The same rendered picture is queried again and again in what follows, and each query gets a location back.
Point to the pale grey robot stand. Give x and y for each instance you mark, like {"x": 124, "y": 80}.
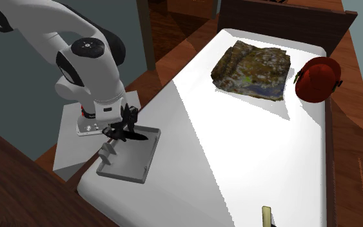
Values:
{"x": 69, "y": 147}

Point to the folded camouflage cloth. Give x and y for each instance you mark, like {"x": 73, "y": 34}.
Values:
{"x": 253, "y": 72}

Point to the red helmet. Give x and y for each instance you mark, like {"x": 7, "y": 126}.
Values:
{"x": 318, "y": 78}

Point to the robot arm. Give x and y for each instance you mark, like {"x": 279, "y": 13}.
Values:
{"x": 102, "y": 78}

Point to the white bed with wooden frame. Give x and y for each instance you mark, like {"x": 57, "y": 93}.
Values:
{"x": 247, "y": 141}

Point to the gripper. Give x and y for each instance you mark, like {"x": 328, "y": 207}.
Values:
{"x": 129, "y": 115}

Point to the grey flat tray with bracket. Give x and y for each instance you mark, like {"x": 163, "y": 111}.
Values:
{"x": 131, "y": 157}

